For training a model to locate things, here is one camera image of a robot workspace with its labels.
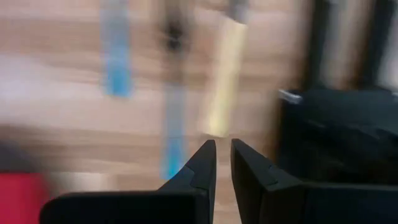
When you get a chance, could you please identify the blue-handled fork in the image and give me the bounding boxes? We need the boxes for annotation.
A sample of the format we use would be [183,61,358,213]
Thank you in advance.
[159,17,188,181]

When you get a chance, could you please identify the yellow-handled knife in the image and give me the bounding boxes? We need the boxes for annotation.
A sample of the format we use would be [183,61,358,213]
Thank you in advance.
[201,0,250,138]

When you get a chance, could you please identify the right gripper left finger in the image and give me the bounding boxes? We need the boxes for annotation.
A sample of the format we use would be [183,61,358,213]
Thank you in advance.
[39,139,218,224]

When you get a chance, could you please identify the blue-handled spoon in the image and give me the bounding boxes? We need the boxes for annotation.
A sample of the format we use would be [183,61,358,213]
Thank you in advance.
[99,0,133,98]

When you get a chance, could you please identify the black aluminium table frame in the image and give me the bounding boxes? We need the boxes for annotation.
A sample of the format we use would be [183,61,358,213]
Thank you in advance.
[303,0,396,91]

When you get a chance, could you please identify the red cloth napkin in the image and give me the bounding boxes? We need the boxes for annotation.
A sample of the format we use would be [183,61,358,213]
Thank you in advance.
[0,172,52,224]

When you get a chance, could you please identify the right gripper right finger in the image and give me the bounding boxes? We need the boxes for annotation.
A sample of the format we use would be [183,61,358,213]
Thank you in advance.
[230,138,398,224]

